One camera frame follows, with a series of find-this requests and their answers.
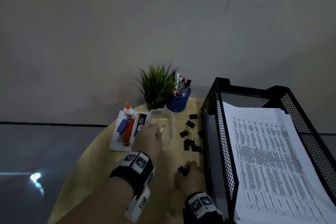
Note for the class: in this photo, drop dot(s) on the white glue bottle orange cap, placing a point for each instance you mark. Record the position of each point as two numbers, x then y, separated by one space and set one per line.
128 112

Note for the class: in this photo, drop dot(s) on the small blue tool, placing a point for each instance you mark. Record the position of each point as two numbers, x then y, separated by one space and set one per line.
122 125

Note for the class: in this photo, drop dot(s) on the white tray with stapler items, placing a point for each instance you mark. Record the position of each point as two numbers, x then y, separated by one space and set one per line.
115 145

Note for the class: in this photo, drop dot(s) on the black left wrist band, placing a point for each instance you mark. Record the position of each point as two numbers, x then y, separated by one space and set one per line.
123 176

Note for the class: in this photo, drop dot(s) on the black mesh paper tray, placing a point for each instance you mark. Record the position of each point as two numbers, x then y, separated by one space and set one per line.
210 95

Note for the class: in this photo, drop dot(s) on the single black binder clip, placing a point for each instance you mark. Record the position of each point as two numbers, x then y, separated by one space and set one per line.
160 128
181 170

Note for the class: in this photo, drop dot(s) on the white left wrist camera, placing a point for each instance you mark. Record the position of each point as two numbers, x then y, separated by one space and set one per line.
139 202

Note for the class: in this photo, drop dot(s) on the green potted plant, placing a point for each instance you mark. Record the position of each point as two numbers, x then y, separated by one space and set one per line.
156 84

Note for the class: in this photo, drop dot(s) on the blue mesh pen holder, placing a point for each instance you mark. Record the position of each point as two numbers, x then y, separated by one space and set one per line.
178 103

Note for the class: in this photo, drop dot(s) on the red stapler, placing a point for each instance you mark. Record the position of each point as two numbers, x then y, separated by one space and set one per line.
128 132

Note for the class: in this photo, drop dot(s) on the black right wrist band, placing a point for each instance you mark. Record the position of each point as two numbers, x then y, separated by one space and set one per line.
189 216

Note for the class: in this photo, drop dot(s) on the black wrist band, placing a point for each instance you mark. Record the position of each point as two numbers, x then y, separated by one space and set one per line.
123 176
189 216

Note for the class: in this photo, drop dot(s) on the heap of black binder clips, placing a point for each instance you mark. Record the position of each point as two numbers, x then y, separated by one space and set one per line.
189 143

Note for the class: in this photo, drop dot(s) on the person's left forearm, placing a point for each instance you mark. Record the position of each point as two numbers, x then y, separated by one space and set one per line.
99 202

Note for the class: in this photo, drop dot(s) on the person's right hand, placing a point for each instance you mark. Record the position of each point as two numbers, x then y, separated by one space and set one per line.
193 181

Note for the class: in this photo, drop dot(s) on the round wooden table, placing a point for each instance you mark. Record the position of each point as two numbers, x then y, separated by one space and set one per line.
92 168

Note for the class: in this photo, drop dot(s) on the white box black label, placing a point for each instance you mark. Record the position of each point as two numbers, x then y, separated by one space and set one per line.
139 124

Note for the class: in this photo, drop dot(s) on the person's left hand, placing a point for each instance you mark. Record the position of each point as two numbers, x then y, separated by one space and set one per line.
147 139

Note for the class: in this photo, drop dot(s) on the clear plastic box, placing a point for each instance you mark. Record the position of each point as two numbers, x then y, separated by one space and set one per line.
168 124

